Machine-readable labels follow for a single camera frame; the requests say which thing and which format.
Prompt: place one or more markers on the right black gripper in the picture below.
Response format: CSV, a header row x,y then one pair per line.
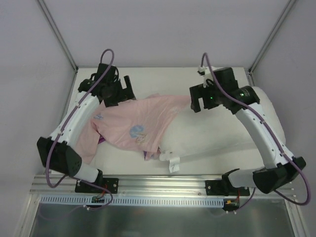
x,y
198,98

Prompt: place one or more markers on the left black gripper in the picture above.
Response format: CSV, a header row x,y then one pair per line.
x,y
126,89

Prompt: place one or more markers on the white pillow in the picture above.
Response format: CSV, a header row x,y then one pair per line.
x,y
205,134

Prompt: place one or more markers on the pink Journey pillow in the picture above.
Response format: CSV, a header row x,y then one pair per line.
x,y
133,125

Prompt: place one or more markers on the purple Elsa pillowcase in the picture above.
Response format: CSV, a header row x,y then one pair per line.
x,y
147,155

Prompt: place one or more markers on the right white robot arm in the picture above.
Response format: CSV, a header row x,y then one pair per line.
x,y
280,165

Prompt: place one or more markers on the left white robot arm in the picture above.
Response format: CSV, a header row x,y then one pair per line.
x,y
57,151

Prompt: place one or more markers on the white pillow care label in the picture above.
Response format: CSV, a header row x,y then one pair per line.
x,y
173,159

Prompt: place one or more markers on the left aluminium frame post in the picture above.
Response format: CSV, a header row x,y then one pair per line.
x,y
54,28

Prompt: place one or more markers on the aluminium frame post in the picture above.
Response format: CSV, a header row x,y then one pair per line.
x,y
54,28
273,32

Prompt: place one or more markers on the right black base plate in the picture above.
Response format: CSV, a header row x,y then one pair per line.
x,y
223,188

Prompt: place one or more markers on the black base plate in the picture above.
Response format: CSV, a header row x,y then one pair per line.
x,y
223,188
111,184

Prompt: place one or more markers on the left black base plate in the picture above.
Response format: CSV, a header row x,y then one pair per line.
x,y
111,184

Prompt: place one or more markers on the aluminium mounting rail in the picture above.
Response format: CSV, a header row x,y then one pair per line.
x,y
190,186

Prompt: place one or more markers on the right aluminium frame post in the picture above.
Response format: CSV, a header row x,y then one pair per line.
x,y
273,32

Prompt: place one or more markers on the white slotted cable duct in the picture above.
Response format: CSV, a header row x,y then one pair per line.
x,y
134,201

